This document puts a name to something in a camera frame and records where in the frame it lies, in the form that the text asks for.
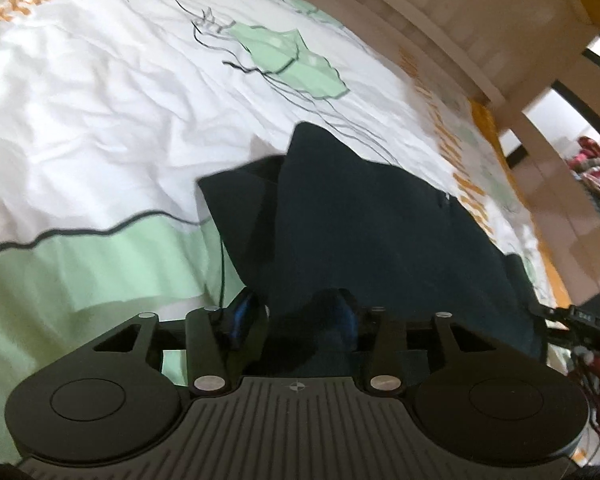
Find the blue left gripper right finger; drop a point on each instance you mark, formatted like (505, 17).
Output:
(342, 319)

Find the white leaf-print bed sheet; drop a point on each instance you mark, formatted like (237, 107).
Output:
(111, 110)

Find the cream wooden bed frame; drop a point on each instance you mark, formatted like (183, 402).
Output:
(536, 65)

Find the pink red clothes pile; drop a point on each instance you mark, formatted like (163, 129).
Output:
(585, 167)

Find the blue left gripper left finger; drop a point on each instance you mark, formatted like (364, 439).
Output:
(246, 310)

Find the black zip hoodie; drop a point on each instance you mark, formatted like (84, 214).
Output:
(320, 217)

